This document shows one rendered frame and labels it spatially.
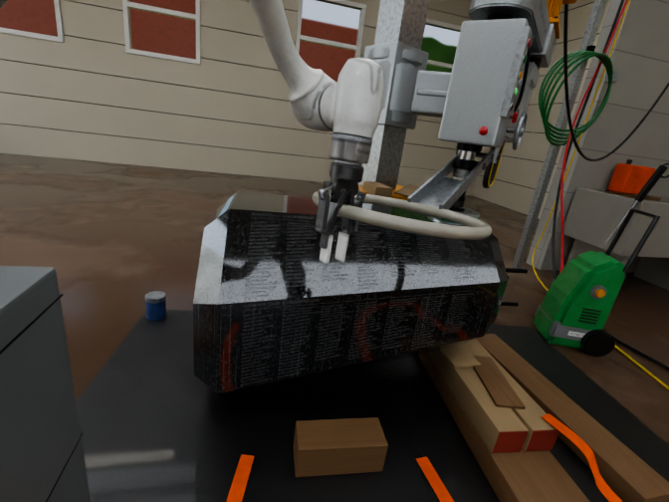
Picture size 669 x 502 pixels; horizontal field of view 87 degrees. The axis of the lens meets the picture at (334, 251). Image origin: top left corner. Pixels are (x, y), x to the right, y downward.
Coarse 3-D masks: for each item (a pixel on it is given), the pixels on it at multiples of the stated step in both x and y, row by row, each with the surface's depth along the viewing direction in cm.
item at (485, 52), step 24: (480, 24) 124; (504, 24) 121; (528, 24) 121; (480, 48) 126; (504, 48) 122; (456, 72) 132; (480, 72) 128; (504, 72) 124; (456, 96) 134; (480, 96) 129; (456, 120) 135; (480, 120) 131; (504, 120) 133; (480, 144) 133
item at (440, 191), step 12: (456, 156) 152; (480, 156) 160; (492, 156) 157; (444, 168) 140; (480, 168) 145; (432, 180) 132; (444, 180) 141; (456, 180) 140; (468, 180) 133; (420, 192) 124; (432, 192) 131; (444, 192) 131; (456, 192) 122; (432, 204) 122; (444, 204) 113; (432, 216) 116
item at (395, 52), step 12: (372, 48) 195; (384, 48) 186; (396, 48) 182; (408, 48) 186; (372, 60) 196; (384, 60) 189; (396, 60) 184; (408, 60) 187; (420, 60) 191; (384, 120) 193; (396, 120) 196; (408, 120) 200
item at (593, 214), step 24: (576, 192) 328; (600, 192) 306; (576, 216) 327; (600, 216) 305; (648, 216) 279; (576, 240) 340; (600, 240) 304; (624, 240) 285; (648, 240) 288; (624, 264) 300; (648, 264) 364
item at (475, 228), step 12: (384, 204) 119; (396, 204) 119; (408, 204) 118; (420, 204) 117; (348, 216) 79; (360, 216) 77; (372, 216) 76; (384, 216) 75; (396, 216) 75; (444, 216) 111; (456, 216) 107; (468, 216) 104; (396, 228) 75; (408, 228) 74; (420, 228) 74; (432, 228) 74; (444, 228) 75; (456, 228) 76; (468, 228) 78; (480, 228) 81
